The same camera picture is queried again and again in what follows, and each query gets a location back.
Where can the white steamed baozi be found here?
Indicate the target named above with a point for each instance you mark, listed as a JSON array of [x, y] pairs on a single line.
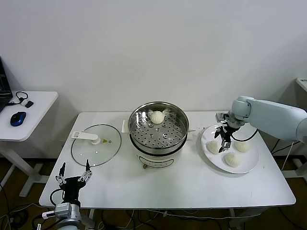
[[157, 117], [212, 146], [232, 159], [242, 146]]

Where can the stainless steel steamer basket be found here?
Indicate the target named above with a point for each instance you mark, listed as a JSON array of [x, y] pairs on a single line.
[[138, 115]]

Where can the white side table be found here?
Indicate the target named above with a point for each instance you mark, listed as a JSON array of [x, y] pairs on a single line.
[[31, 115]]

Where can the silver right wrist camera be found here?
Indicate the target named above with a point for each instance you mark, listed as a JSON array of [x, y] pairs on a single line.
[[221, 117]]

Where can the blue computer mouse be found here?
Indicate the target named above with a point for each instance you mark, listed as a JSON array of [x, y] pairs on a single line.
[[18, 118]]

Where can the black laptop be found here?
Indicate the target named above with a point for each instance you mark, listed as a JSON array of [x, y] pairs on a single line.
[[4, 88]]

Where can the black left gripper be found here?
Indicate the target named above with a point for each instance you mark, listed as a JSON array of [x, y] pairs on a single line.
[[72, 189]]

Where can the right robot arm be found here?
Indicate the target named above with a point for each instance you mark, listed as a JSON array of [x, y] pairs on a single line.
[[275, 115]]

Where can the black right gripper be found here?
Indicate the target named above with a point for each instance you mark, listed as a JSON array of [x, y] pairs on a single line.
[[227, 130]]

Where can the white desk foot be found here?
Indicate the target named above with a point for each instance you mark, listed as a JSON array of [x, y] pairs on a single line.
[[293, 174]]

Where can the white background desk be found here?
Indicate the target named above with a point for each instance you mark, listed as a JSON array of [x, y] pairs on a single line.
[[302, 81]]

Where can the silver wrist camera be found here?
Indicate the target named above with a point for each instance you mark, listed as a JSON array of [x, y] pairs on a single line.
[[61, 210], [221, 117]]

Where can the white electric pot base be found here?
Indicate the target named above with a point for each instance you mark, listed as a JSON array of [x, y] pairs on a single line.
[[156, 159]]

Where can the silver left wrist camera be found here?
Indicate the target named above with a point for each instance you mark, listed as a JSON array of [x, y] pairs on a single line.
[[61, 210]]

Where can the white round plate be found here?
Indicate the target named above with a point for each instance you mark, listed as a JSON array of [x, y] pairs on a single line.
[[247, 160]]

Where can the small black dongle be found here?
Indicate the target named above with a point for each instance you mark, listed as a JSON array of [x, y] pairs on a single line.
[[29, 104]]

